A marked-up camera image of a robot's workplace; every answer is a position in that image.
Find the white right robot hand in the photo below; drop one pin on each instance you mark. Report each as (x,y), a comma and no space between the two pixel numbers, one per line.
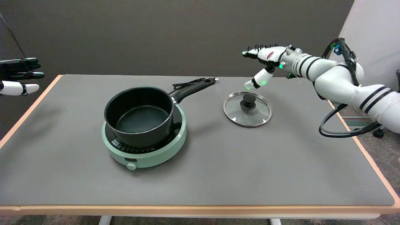
(272,53)

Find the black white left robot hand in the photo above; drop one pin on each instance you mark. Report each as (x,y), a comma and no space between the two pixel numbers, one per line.
(15,73)

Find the black soup pot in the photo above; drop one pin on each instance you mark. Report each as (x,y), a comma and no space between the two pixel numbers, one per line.
(140,120)

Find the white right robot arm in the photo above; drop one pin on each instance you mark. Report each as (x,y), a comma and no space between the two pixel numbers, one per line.
(337,78)

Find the glass pot lid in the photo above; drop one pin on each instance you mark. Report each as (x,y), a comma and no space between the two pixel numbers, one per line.
(247,103)

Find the floor vent grille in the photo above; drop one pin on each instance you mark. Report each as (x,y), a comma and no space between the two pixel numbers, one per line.
(353,120)

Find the gray table mat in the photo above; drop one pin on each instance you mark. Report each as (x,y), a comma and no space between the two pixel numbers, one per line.
(218,172)

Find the office chair base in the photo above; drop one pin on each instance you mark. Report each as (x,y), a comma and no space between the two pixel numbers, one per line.
(378,133)

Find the green induction cooker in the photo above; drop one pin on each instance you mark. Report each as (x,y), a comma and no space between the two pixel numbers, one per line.
(156,156)

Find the white table leg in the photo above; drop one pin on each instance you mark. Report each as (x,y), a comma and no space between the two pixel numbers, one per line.
(104,220)
(275,222)

